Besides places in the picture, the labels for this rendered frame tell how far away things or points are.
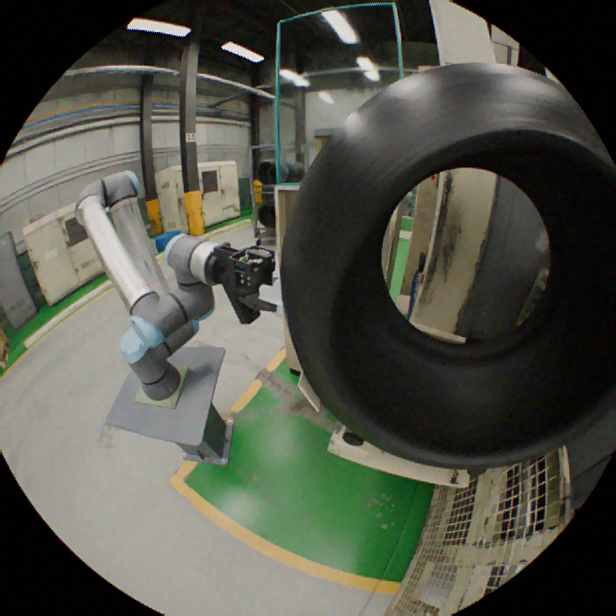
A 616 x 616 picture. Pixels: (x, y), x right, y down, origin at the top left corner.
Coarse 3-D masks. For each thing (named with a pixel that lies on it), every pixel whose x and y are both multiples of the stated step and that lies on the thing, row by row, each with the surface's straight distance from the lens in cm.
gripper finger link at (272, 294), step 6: (276, 282) 36; (264, 288) 38; (270, 288) 37; (276, 288) 36; (264, 294) 38; (270, 294) 38; (276, 294) 37; (270, 300) 38; (276, 300) 37; (282, 306) 37
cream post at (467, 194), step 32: (448, 0) 81; (448, 32) 71; (480, 32) 75; (448, 64) 65; (448, 192) 55; (480, 192) 57; (448, 224) 56; (480, 224) 58; (448, 256) 58; (480, 256) 60; (448, 288) 61; (416, 320) 66; (448, 320) 66
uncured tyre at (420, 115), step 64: (384, 128) 17; (448, 128) 16; (512, 128) 18; (576, 128) 21; (320, 192) 18; (384, 192) 16; (576, 192) 49; (320, 256) 18; (576, 256) 56; (320, 320) 21; (384, 320) 52; (576, 320) 58; (320, 384) 29; (384, 384) 49; (448, 384) 59; (512, 384) 59; (576, 384) 53; (384, 448) 39; (448, 448) 48; (512, 448) 43
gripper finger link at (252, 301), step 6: (252, 294) 39; (258, 294) 39; (240, 300) 40; (246, 300) 39; (252, 300) 38; (258, 300) 38; (264, 300) 38; (252, 306) 38; (258, 306) 38; (264, 306) 38; (270, 306) 38; (276, 306) 37
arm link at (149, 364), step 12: (132, 336) 88; (120, 348) 89; (132, 348) 83; (144, 348) 83; (156, 348) 86; (168, 348) 88; (132, 360) 85; (144, 360) 85; (156, 360) 87; (144, 372) 89; (156, 372) 90
